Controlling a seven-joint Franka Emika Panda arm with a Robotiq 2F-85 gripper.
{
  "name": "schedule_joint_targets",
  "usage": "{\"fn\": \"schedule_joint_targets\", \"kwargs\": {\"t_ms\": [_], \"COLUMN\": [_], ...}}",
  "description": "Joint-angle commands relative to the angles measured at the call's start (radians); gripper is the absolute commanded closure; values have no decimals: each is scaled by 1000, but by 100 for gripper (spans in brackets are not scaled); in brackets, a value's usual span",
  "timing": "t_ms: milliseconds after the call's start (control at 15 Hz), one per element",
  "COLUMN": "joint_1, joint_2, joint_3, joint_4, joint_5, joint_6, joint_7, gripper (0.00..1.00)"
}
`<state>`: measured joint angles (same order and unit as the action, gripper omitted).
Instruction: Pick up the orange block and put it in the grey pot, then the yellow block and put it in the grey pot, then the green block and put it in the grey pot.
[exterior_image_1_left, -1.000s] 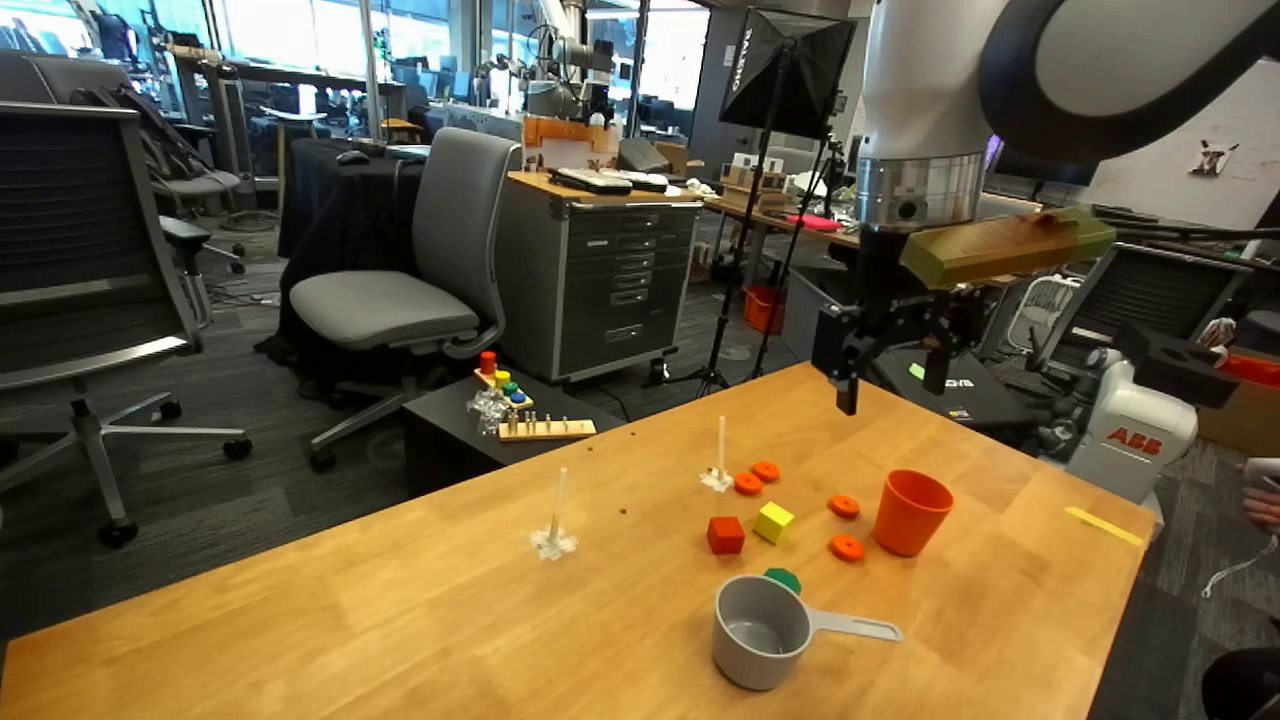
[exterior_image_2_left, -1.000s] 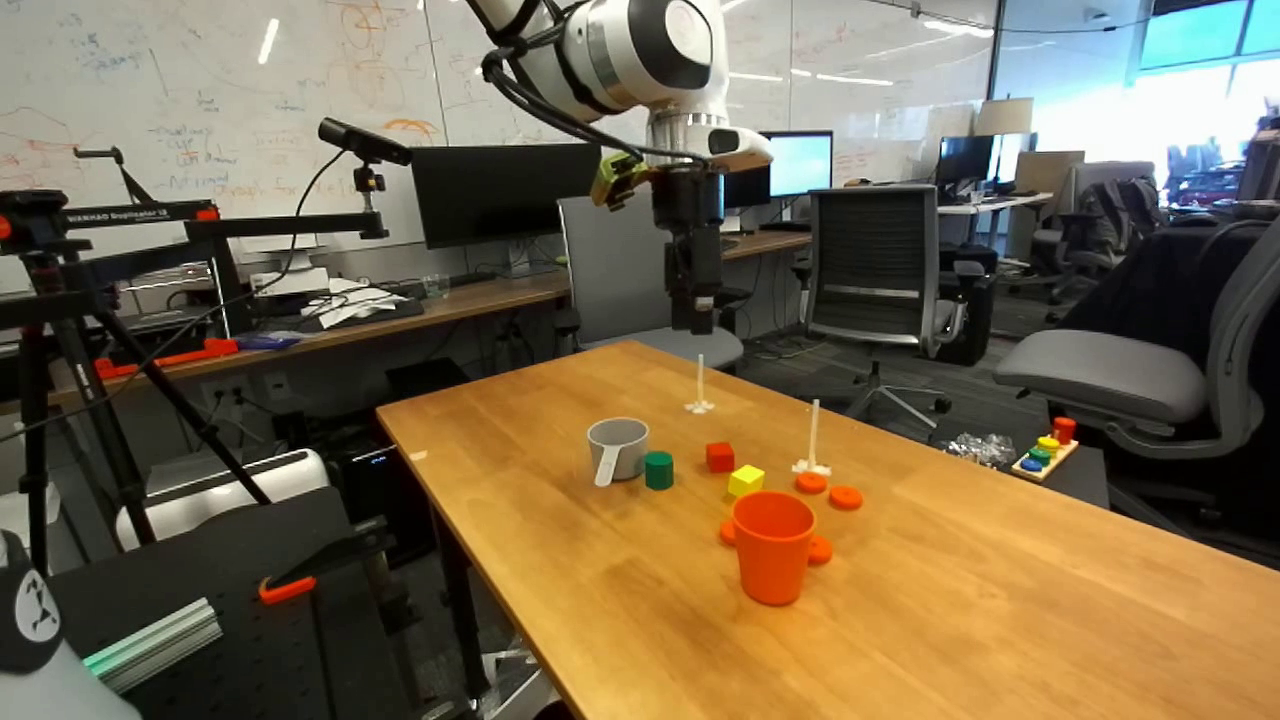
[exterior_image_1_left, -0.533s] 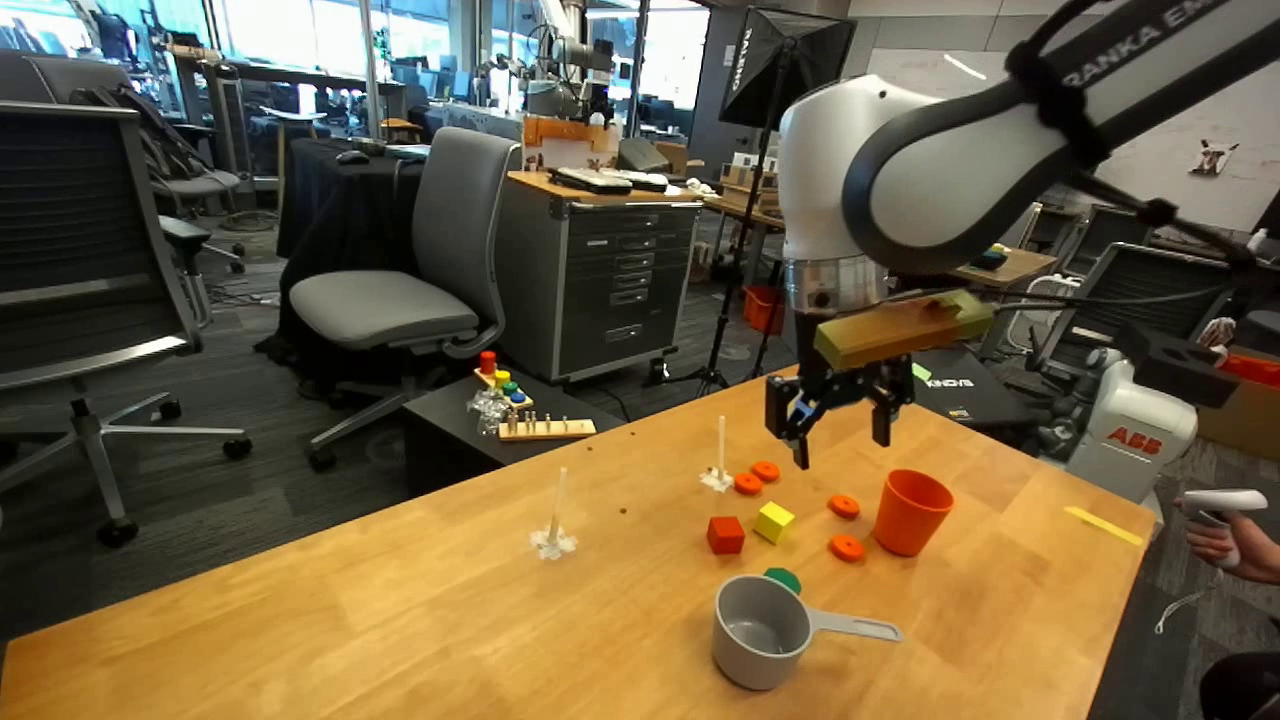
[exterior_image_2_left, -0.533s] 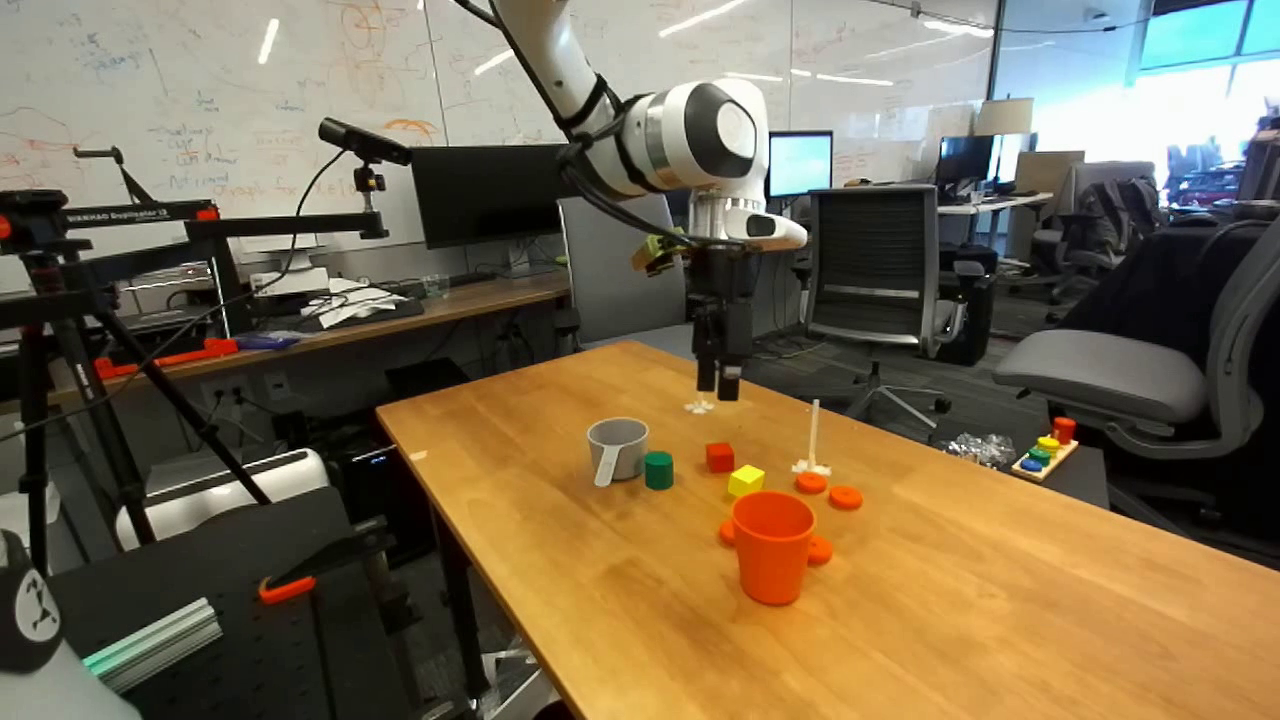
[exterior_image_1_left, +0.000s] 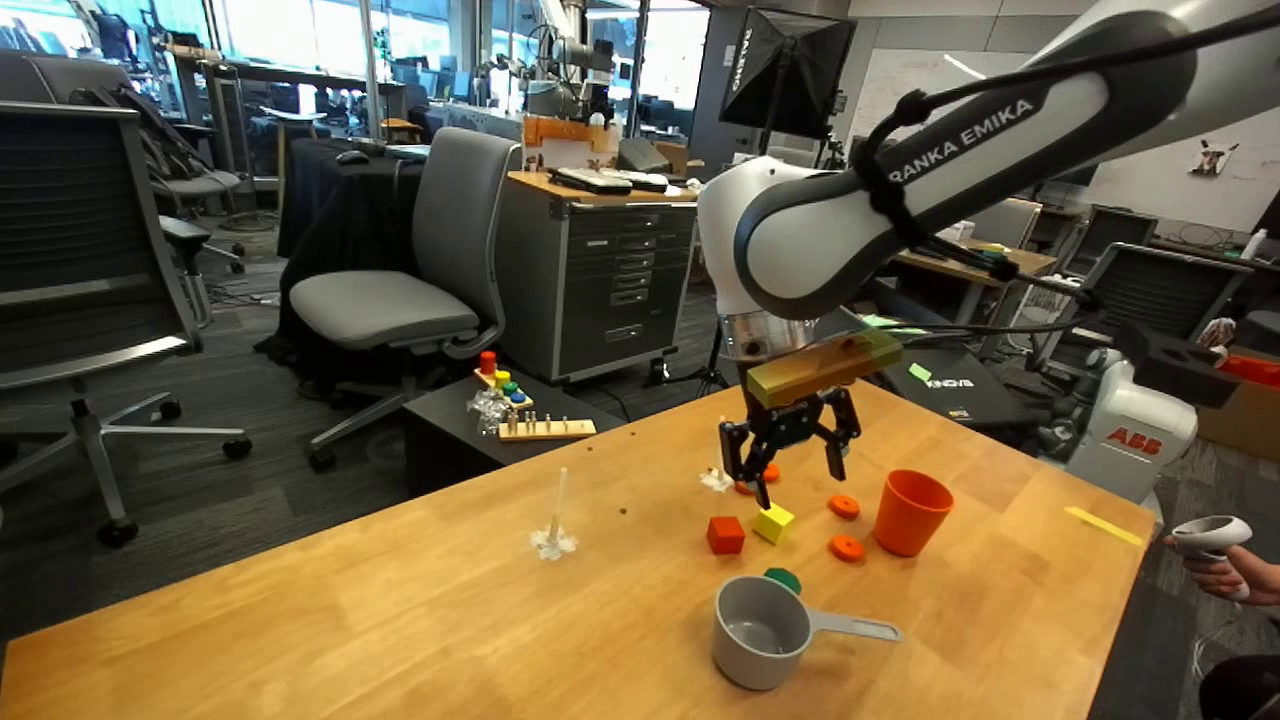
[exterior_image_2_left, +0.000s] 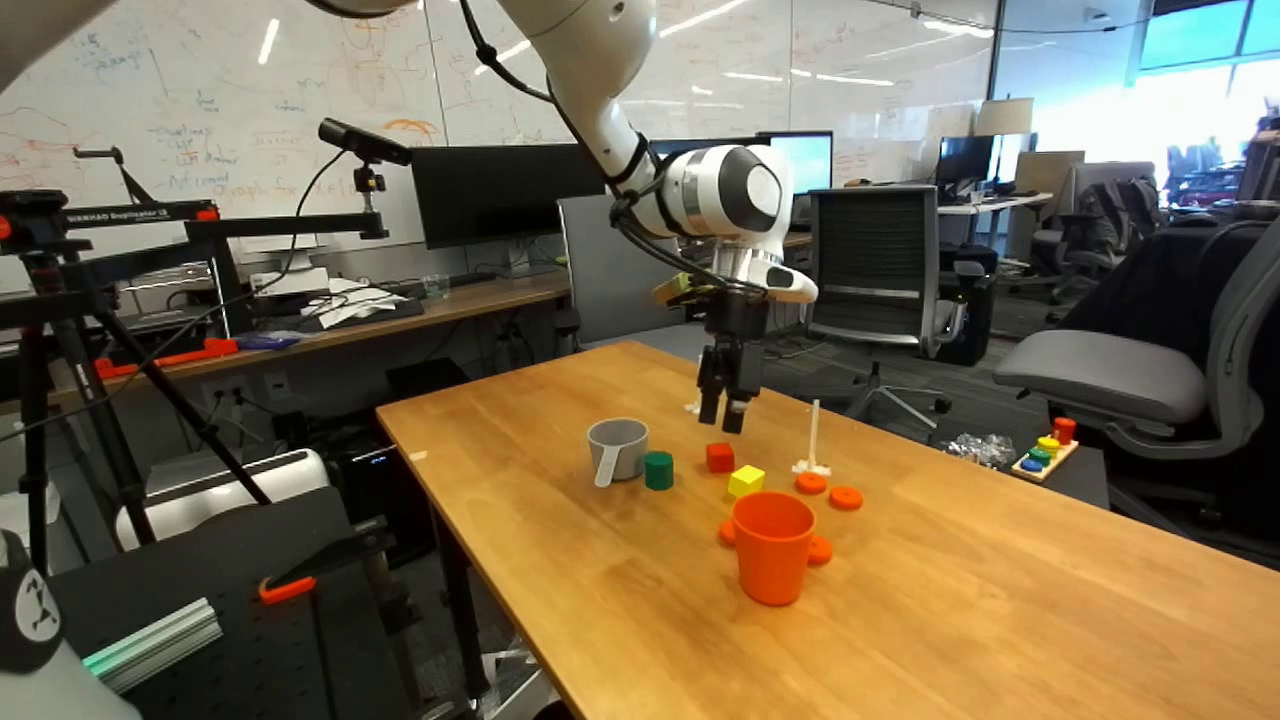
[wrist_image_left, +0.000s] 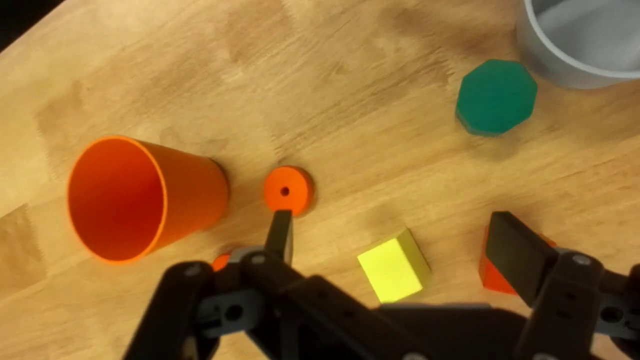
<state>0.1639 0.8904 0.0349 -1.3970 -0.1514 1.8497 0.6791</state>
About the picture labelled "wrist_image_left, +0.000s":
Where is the green octagonal block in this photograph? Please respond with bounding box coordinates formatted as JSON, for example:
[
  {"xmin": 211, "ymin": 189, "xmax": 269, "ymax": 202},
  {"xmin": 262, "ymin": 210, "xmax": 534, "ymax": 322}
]
[{"xmin": 455, "ymin": 59, "xmax": 541, "ymax": 138}]

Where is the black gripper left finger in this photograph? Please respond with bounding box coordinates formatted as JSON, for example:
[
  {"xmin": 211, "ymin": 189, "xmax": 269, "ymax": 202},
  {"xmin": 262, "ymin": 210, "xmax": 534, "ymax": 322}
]
[{"xmin": 122, "ymin": 208, "xmax": 429, "ymax": 360}]

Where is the yellow cube block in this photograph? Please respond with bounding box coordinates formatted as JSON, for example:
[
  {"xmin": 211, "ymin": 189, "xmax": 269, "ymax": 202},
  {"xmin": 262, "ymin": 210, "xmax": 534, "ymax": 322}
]
[{"xmin": 356, "ymin": 228, "xmax": 432, "ymax": 304}]

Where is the orange plastic cup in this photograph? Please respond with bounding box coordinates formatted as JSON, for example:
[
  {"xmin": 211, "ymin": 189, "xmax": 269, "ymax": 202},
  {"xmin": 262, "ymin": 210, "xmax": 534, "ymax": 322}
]
[{"xmin": 67, "ymin": 136, "xmax": 232, "ymax": 266}]

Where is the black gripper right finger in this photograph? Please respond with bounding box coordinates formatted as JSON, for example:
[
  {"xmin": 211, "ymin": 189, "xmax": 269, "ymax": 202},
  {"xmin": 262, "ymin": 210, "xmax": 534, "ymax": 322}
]
[{"xmin": 484, "ymin": 210, "xmax": 640, "ymax": 360}]

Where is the orange cube block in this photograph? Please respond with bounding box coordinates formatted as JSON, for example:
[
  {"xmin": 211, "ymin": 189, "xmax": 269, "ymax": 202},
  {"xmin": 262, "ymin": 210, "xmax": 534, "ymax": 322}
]
[{"xmin": 479, "ymin": 234, "xmax": 561, "ymax": 299}]

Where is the grey pot with handle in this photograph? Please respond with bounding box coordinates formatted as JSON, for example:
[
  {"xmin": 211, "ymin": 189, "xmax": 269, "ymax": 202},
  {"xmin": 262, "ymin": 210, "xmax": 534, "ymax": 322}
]
[{"xmin": 516, "ymin": 0, "xmax": 640, "ymax": 90}]

